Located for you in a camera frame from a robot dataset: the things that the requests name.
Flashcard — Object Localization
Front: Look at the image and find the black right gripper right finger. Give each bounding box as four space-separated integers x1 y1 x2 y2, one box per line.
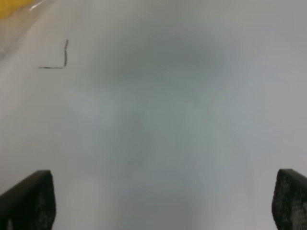
272 169 307 230

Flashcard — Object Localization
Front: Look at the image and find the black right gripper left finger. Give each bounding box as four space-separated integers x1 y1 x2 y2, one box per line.
0 170 56 230

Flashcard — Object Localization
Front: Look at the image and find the clear plastic zipper bag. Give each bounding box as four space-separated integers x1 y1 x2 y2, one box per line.
0 0 50 60

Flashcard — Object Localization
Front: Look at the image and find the yellow pear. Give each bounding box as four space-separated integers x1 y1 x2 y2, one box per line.
0 0 33 20

